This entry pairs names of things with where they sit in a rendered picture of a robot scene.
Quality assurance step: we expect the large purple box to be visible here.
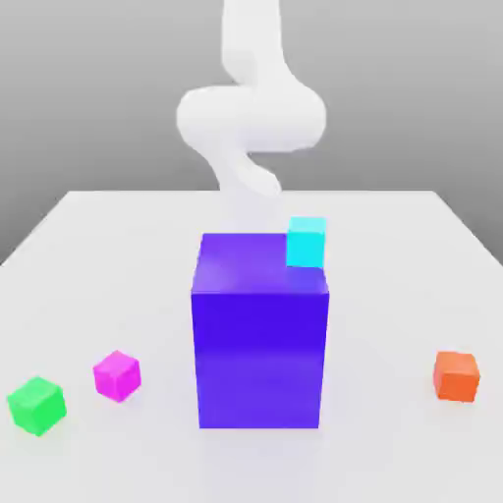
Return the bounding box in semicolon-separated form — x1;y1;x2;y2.
190;232;330;430

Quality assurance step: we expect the small green cube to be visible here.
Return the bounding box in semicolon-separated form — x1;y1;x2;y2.
6;375;68;438

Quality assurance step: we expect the small magenta cube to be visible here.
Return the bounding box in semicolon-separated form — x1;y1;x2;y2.
92;349;142;405

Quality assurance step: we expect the small orange cube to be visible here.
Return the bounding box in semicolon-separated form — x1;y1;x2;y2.
432;350;481;404

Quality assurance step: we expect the small cyan cube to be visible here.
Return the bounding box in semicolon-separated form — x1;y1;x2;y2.
285;215;328;270

